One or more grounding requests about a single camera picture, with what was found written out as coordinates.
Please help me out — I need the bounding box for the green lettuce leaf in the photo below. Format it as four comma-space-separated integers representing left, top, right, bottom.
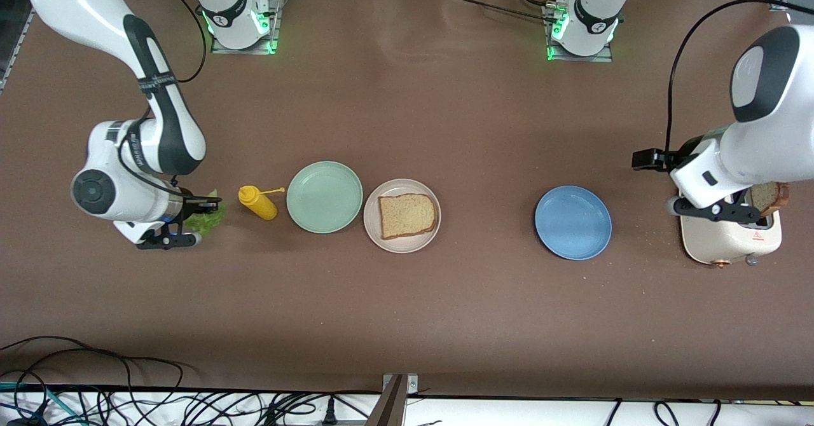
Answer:
183, 188, 228, 237

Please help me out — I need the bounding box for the yellow squeeze bottle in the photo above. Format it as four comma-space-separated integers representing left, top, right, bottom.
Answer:
238, 185, 286, 221

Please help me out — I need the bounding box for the brown bread slice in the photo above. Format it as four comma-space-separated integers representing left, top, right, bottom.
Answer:
378, 193, 438, 241
750, 181, 791, 217

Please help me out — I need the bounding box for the blue plate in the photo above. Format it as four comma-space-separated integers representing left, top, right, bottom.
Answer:
534, 186, 613, 261

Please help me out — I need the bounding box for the mint green plate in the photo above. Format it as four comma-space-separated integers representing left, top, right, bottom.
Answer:
286, 161, 364, 235

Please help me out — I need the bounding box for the beige plate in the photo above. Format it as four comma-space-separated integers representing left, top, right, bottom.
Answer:
363, 179, 442, 254

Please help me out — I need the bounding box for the white toaster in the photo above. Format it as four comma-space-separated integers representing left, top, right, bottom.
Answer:
678, 188, 783, 268

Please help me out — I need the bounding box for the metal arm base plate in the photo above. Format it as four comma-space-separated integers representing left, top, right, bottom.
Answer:
210, 0, 282, 55
542, 3, 615, 64

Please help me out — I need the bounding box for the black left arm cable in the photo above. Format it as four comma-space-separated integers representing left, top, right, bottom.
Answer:
665, 0, 814, 153

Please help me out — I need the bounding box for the black floor cable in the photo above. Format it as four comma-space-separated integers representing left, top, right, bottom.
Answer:
0, 336, 191, 426

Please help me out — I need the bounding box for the black braided cable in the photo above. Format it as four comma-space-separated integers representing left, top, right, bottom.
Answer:
439, 0, 555, 25

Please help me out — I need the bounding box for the teal cable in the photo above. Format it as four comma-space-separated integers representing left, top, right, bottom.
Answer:
0, 380, 83, 426

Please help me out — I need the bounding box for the grey metal post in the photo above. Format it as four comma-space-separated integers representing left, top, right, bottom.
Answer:
366, 373, 420, 426

